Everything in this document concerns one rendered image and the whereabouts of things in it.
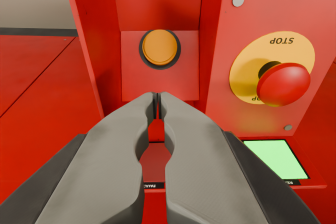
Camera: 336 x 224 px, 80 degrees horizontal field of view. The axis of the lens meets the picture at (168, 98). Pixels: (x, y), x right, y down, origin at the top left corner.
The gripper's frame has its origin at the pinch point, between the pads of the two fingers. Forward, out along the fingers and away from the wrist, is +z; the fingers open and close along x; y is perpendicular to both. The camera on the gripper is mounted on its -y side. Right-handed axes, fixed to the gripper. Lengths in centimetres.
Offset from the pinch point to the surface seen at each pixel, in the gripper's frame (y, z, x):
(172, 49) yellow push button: 1.0, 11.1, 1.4
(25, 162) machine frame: 22.2, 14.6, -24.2
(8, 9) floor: 7, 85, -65
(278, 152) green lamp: 9.7, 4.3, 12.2
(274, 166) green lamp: 9.8, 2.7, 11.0
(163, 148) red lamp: 9.6, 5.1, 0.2
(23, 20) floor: 12, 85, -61
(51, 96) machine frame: 20.3, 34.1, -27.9
